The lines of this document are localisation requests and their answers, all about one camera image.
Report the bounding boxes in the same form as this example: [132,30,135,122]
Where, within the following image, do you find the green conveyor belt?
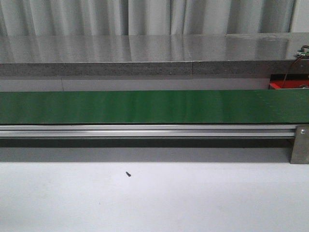
[0,89,309,124]

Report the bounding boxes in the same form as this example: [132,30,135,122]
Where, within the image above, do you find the aluminium conveyor rail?
[0,124,297,138]

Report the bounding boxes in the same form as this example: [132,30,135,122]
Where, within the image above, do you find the red bin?
[268,74,309,89]

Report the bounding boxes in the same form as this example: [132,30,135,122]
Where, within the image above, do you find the red and black wires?
[282,45,309,89]

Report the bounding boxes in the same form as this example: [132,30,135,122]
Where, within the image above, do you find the grey curtain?
[0,0,295,36]

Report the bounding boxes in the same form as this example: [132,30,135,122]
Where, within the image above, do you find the steel conveyor bracket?
[290,125,309,164]

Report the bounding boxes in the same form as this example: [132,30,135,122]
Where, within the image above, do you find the green circuit board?
[295,48,309,58]

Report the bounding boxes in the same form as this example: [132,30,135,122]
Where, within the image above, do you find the grey stone counter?
[0,33,309,77]

